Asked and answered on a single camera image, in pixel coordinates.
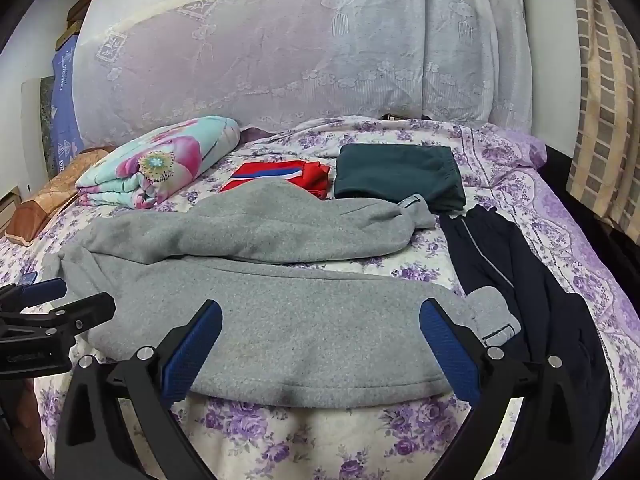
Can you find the beige checkered curtain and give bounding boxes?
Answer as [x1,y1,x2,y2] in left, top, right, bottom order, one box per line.
[565,0,640,233]

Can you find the brown patterned pillow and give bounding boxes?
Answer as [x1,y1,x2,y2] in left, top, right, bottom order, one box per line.
[5,146,118,247]

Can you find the person's left forearm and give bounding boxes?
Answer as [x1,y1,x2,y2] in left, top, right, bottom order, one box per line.
[0,377,47,463]

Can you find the folded floral blanket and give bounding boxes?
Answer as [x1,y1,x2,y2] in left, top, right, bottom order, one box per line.
[76,116,242,211]

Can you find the grey fleece pants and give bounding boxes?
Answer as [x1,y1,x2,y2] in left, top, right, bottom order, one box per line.
[44,180,523,408]

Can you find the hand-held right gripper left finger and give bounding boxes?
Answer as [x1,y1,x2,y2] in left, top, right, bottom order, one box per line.
[52,299,223,480]

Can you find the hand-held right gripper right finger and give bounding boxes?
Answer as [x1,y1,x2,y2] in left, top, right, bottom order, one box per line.
[419,297,596,480]

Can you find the purple floral bedsheet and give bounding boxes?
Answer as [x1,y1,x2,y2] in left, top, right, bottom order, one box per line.
[0,115,640,480]

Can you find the folded dark green garment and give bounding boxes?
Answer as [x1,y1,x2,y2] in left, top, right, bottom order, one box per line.
[333,143,467,213]

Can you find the dark navy pants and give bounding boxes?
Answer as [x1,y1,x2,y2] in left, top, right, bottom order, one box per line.
[439,205,612,480]

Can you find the folded red striped garment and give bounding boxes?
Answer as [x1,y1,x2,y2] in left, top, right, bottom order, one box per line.
[219,160,332,200]

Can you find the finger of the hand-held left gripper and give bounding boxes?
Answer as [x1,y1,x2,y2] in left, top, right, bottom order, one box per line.
[0,277,68,313]
[0,292,117,345]

